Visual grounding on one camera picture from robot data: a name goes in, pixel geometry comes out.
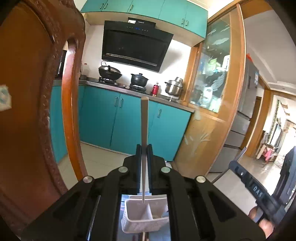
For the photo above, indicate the teal lower kitchen cabinets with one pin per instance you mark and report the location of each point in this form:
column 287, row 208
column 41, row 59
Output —
column 111, row 120

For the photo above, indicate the wooden glass sliding door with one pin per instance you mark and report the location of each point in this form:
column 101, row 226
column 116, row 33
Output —
column 216, row 68

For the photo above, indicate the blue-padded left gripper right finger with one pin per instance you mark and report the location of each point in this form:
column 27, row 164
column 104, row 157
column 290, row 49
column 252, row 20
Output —
column 157, row 184

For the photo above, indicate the teal kitchen cabinets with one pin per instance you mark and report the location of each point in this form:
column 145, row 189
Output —
column 181, row 13
column 111, row 120

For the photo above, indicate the black clay pot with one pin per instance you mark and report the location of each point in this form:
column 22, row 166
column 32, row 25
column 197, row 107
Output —
column 139, row 80

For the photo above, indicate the black range hood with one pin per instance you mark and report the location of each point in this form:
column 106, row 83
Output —
column 140, row 45

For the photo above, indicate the teal upper kitchen cabinets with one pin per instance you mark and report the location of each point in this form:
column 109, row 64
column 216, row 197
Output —
column 181, row 13

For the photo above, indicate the white plastic utensil holder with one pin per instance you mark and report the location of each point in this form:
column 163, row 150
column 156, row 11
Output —
column 148, row 215

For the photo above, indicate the red kettle bottle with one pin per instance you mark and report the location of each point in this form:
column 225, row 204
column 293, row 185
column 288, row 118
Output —
column 155, row 89

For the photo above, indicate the carved wooden chair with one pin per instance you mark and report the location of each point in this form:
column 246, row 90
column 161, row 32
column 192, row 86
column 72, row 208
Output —
column 33, row 34

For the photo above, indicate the person's right hand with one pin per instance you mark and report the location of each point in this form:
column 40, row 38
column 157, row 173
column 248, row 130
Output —
column 266, row 225

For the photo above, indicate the black wok with lid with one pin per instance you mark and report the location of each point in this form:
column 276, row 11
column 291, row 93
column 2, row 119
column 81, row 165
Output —
column 108, row 72

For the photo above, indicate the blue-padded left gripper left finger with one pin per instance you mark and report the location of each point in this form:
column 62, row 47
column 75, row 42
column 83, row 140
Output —
column 131, row 181

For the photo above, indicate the cream white chopstick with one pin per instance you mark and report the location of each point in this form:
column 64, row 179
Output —
column 144, row 139

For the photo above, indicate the stainless steel pot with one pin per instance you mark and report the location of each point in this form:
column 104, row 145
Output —
column 174, row 87

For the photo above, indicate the silver refrigerator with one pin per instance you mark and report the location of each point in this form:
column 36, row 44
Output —
column 241, row 121

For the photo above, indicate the black tracker mount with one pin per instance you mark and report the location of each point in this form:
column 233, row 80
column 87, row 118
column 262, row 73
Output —
column 286, row 183

